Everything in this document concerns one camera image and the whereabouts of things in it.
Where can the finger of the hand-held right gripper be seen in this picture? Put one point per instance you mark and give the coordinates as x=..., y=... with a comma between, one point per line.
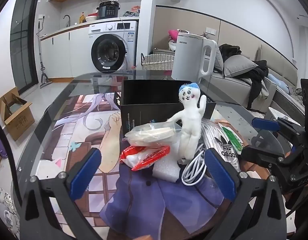
x=259, y=155
x=265, y=124

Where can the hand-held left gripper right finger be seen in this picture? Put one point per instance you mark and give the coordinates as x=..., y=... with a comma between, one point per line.
x=219, y=175

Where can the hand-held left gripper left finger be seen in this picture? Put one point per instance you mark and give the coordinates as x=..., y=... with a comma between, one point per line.
x=85, y=172

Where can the white green medicine packet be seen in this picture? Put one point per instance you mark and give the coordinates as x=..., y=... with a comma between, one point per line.
x=231, y=137

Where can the red white plastic packet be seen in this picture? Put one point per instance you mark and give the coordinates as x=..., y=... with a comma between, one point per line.
x=144, y=157

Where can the white plush doll blue hair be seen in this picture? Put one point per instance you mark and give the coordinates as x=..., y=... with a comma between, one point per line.
x=191, y=120

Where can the black cardboard box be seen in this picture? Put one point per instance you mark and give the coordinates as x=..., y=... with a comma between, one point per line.
x=149, y=92

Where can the white bag with black logo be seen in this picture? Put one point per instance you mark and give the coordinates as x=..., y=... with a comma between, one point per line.
x=226, y=151

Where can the printed table mat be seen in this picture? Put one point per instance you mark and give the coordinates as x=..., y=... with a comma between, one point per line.
x=76, y=132

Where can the black clothes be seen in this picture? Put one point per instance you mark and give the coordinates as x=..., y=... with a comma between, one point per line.
x=258, y=80

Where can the grey sofa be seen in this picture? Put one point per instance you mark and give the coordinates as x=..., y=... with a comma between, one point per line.
x=231, y=87

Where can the white foam block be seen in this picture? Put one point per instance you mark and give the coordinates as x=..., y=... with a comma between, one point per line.
x=166, y=170

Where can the grey pillow white piping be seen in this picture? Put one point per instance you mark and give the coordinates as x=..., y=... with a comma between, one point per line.
x=240, y=66

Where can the clear bag of white pads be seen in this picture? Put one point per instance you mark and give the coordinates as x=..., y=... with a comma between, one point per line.
x=151, y=133

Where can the grey cushion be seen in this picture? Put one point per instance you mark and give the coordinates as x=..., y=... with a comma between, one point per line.
x=218, y=60

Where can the black jacket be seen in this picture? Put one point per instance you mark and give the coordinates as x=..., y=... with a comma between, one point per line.
x=230, y=49

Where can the brown cardboard box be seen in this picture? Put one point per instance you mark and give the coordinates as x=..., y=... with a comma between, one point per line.
x=17, y=122

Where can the wooden shoe rack with shoes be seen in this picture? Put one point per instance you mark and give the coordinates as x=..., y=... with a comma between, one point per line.
x=5, y=215

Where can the white electric kettle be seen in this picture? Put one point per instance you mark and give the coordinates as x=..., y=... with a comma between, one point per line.
x=186, y=57

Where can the white kitchen counter cabinet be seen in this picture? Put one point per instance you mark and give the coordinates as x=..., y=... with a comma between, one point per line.
x=64, y=52

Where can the wicker basket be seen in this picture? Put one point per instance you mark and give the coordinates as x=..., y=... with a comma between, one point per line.
x=157, y=62

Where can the grey flat mop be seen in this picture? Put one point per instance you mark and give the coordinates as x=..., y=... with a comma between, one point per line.
x=41, y=55

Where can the white washing machine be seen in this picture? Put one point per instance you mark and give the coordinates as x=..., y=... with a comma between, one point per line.
x=126, y=50

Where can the pink cloth item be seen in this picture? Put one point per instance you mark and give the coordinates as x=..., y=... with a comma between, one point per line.
x=172, y=33

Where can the dark glass door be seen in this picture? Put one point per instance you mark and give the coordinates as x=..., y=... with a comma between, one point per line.
x=23, y=42

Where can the black kitchen faucet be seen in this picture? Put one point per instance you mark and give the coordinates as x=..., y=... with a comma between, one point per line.
x=68, y=20

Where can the yellow bottle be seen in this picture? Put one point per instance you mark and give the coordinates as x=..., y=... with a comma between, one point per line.
x=82, y=18

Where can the white and red bowls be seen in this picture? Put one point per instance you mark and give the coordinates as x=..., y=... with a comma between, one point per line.
x=91, y=18

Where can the black pressure cooker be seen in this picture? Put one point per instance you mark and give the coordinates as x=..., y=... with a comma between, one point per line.
x=107, y=10

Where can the white wall switch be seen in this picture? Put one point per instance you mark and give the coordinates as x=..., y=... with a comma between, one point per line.
x=210, y=31

